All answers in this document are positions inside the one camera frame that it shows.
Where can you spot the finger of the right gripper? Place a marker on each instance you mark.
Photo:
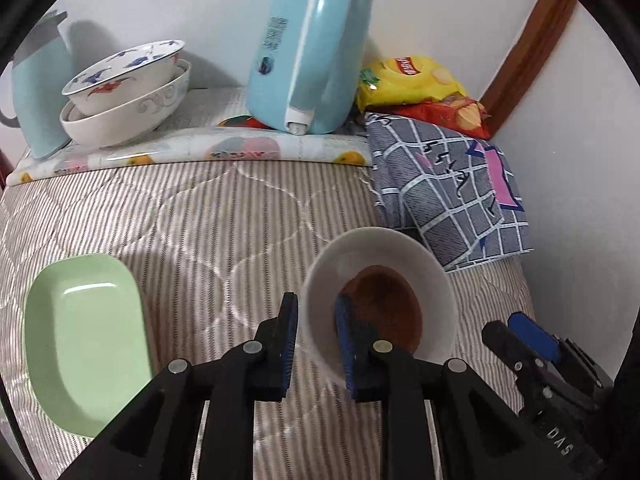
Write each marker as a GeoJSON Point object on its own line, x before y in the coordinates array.
{"type": "Point", "coordinates": [528, 331]}

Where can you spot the light blue thermos jug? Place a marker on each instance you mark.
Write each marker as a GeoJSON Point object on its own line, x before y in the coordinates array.
{"type": "Point", "coordinates": [41, 67]}

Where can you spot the red snack bag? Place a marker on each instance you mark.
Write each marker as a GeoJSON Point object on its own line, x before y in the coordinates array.
{"type": "Point", "coordinates": [457, 113]}

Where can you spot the white grey-patterned large bowl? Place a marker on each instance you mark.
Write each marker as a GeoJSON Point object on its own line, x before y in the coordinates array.
{"type": "Point", "coordinates": [122, 124]}

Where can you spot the yellow chips bag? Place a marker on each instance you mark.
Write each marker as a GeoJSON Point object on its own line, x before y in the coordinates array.
{"type": "Point", "coordinates": [405, 81]}

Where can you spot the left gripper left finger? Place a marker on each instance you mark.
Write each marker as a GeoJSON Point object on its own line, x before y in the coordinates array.
{"type": "Point", "coordinates": [197, 420]}

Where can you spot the green square plate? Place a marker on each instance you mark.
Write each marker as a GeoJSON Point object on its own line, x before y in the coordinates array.
{"type": "Point", "coordinates": [86, 342]}

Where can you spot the white ceramic bowl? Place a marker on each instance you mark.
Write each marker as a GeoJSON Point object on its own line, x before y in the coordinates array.
{"type": "Point", "coordinates": [354, 251]}

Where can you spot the brown wooden door frame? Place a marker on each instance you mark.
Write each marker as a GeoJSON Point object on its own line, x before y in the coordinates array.
{"type": "Point", "coordinates": [541, 33]}

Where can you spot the grey checkered folded cloth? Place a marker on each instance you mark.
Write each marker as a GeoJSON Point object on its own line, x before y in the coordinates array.
{"type": "Point", "coordinates": [455, 195]}

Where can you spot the blue patterned porcelain bowl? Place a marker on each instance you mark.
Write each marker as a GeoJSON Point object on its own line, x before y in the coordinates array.
{"type": "Point", "coordinates": [123, 76]}

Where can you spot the striped quilted table cover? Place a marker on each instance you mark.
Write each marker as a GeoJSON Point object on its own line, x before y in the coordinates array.
{"type": "Point", "coordinates": [213, 247]}

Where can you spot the brown small bowl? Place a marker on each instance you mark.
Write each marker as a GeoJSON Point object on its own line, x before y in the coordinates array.
{"type": "Point", "coordinates": [383, 298]}

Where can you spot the light blue electric kettle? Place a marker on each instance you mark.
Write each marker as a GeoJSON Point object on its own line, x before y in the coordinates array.
{"type": "Point", "coordinates": [306, 70]}

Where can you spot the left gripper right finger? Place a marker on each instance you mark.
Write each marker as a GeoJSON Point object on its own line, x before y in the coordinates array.
{"type": "Point", "coordinates": [438, 420]}

